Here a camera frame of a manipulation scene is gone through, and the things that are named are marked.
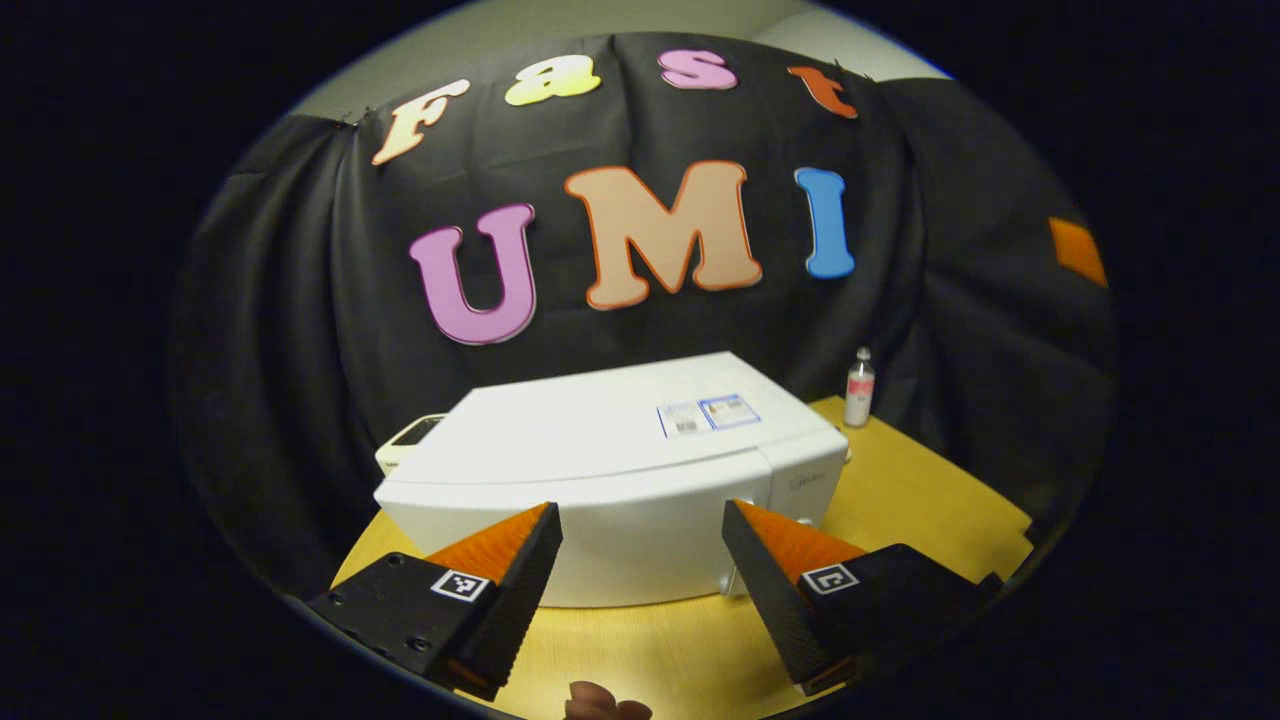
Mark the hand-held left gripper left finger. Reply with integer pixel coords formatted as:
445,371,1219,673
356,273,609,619
304,502,565,702

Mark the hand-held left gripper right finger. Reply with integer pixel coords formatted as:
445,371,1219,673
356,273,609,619
721,498,1003,699

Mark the white microwave oven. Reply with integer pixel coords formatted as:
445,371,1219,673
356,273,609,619
373,351,852,609

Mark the white toaster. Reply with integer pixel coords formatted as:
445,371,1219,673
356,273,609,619
375,413,449,477

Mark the small clear pink-label bottle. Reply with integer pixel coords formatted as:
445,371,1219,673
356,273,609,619
843,347,878,430

